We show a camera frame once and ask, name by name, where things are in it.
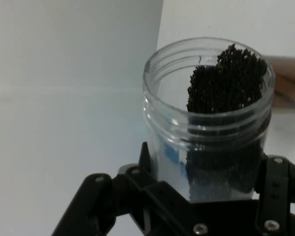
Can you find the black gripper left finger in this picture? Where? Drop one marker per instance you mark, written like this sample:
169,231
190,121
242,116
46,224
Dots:
98,196

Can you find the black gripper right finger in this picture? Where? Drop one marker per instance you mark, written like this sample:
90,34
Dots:
277,191

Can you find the clear plastic jar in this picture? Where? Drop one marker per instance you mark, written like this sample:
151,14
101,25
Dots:
167,118

